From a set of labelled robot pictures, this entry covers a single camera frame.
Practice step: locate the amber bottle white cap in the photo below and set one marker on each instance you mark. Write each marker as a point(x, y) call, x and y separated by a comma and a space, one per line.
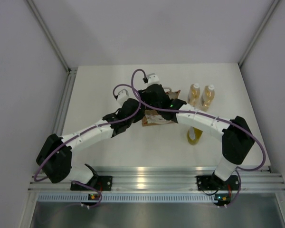
point(194, 94)
point(207, 97)

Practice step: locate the aluminium frame post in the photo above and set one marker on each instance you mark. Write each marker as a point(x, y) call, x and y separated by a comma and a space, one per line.
point(47, 33)
point(259, 30)

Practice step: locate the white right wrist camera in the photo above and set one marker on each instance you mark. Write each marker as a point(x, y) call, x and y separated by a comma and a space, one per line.
point(151, 79)

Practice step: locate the burlap watermelon print bag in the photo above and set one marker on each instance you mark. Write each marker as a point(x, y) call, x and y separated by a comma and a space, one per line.
point(152, 117)

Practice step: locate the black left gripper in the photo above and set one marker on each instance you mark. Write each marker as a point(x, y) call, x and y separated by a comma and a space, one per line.
point(140, 115)

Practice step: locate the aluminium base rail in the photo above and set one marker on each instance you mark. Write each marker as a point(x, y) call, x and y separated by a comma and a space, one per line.
point(183, 179)

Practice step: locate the white slotted cable duct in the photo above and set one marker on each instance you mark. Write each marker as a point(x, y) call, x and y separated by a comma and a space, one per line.
point(126, 197)

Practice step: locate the aluminium frame post right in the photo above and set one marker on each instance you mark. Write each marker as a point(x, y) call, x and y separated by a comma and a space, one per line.
point(259, 30)

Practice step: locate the aluminium frame post left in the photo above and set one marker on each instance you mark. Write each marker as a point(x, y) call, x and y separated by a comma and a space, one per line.
point(47, 33)

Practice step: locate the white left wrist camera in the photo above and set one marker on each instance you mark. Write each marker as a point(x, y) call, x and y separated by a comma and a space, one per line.
point(122, 96)

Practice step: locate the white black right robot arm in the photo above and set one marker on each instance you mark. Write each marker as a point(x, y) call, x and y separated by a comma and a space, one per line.
point(234, 134)

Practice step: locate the yellow bottle red cap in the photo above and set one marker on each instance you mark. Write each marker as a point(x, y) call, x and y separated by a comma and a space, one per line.
point(194, 135)

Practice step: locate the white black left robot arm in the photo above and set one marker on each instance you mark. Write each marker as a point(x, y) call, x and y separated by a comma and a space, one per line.
point(57, 156)

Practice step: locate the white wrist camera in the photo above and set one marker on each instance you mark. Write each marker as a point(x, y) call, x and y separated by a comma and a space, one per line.
point(122, 96)
point(151, 79)

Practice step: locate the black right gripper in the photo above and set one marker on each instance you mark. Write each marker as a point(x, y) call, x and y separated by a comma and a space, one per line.
point(143, 96)

